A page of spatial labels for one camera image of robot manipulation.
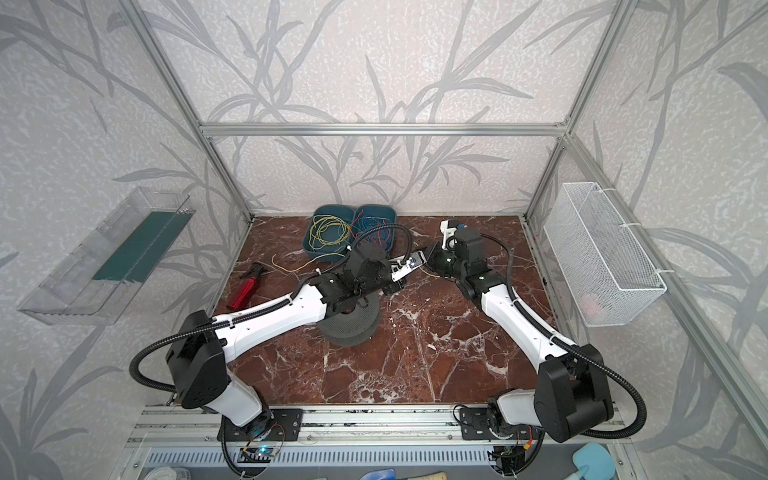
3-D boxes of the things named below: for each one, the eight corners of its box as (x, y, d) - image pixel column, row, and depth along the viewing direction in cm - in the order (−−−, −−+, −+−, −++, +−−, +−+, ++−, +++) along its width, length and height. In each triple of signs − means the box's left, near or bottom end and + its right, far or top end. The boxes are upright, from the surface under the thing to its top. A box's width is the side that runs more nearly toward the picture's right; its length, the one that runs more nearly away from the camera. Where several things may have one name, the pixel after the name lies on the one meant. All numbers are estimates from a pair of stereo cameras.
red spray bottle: (231, 309, 97) (226, 304, 94) (251, 268, 107) (248, 262, 105) (244, 310, 97) (239, 305, 94) (263, 269, 107) (260, 263, 104)
